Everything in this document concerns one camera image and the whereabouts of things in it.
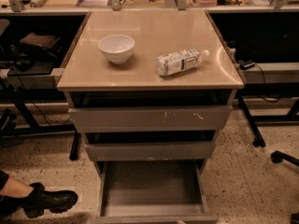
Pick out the black chunky shoe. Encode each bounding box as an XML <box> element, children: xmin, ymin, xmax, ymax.
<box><xmin>22</xmin><ymin>188</ymin><xmax>78</xmax><ymax>218</ymax></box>

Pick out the grey bottom drawer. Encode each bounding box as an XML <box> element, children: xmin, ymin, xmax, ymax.
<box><xmin>88</xmin><ymin>161</ymin><xmax>218</xmax><ymax>224</ymax></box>

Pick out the black office chair base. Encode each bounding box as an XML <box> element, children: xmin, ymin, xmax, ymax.
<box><xmin>271</xmin><ymin>150</ymin><xmax>299</xmax><ymax>167</ymax></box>

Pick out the dark box under desk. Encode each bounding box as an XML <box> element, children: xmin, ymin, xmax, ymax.
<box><xmin>18</xmin><ymin>33</ymin><xmax>62</xmax><ymax>60</ymax></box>

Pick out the black desk leg frame right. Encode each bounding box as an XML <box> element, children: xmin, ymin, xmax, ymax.
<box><xmin>237</xmin><ymin>95</ymin><xmax>299</xmax><ymax>147</ymax></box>

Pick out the grey middle drawer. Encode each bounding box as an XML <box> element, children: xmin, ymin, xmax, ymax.
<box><xmin>85</xmin><ymin>141</ymin><xmax>216</xmax><ymax>161</ymax></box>

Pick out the clear plastic water bottle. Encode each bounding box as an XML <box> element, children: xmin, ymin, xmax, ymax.
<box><xmin>155</xmin><ymin>48</ymin><xmax>210</xmax><ymax>77</ymax></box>

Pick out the white ceramic bowl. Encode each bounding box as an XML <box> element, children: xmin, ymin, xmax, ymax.
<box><xmin>98</xmin><ymin>35</ymin><xmax>135</xmax><ymax>64</ymax></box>

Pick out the grey drawer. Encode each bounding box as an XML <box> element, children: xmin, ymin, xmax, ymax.
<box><xmin>88</xmin><ymin>161</ymin><xmax>218</xmax><ymax>224</ymax></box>
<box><xmin>85</xmin><ymin>141</ymin><xmax>216</xmax><ymax>161</ymax></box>
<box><xmin>69</xmin><ymin>105</ymin><xmax>232</xmax><ymax>133</ymax></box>

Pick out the black desk leg frame left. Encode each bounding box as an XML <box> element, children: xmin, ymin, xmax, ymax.
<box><xmin>0</xmin><ymin>89</ymin><xmax>80</xmax><ymax>161</ymax></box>

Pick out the grey top drawer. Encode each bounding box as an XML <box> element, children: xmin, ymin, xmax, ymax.
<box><xmin>69</xmin><ymin>105</ymin><xmax>232</xmax><ymax>133</ymax></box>

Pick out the grey drawer cabinet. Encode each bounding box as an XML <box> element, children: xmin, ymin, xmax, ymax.
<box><xmin>56</xmin><ymin>9</ymin><xmax>246</xmax><ymax>224</ymax></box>

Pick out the person's bare lower leg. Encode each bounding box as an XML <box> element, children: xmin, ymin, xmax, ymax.
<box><xmin>0</xmin><ymin>175</ymin><xmax>34</xmax><ymax>198</ymax></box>

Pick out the black desk leg frame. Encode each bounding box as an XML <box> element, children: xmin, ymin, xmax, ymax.
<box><xmin>0</xmin><ymin>89</ymin><xmax>80</xmax><ymax>161</ymax></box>
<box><xmin>237</xmin><ymin>95</ymin><xmax>299</xmax><ymax>147</ymax></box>

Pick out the black power adapter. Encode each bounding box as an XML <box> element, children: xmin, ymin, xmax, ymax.
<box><xmin>239</xmin><ymin>61</ymin><xmax>255</xmax><ymax>70</ymax></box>

